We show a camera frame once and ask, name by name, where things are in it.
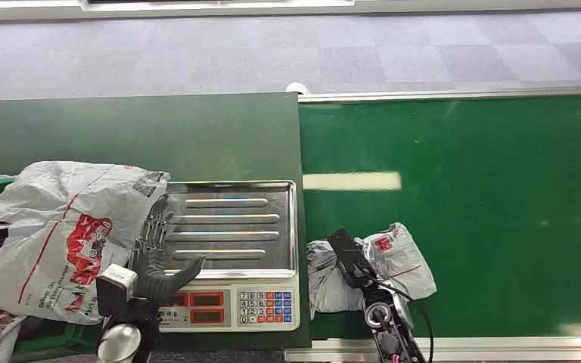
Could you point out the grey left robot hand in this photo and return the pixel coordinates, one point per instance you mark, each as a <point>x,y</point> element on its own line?
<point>152,280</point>

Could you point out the small white red-print mailer package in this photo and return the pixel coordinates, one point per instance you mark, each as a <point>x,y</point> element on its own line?
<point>401,260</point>

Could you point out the large white red-print mailer package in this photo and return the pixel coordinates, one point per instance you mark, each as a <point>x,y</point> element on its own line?
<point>45,200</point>

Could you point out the white conveyor roller end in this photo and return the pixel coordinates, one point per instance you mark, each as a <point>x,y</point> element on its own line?
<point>298,87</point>

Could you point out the green conveyor belt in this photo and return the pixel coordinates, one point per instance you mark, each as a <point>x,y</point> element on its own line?
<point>471,225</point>

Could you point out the electronic scale with steel tray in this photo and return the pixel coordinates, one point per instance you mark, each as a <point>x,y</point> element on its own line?
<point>230,220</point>

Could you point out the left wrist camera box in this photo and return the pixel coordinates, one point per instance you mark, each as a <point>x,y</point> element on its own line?
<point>115,288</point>

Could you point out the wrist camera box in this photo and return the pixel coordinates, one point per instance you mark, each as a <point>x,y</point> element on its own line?
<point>115,288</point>
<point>348,248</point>

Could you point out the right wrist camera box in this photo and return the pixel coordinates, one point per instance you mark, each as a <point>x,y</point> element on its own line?
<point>348,248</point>

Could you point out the aluminium conveyor rail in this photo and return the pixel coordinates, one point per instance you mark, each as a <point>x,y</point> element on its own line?
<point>446,94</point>
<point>496,349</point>

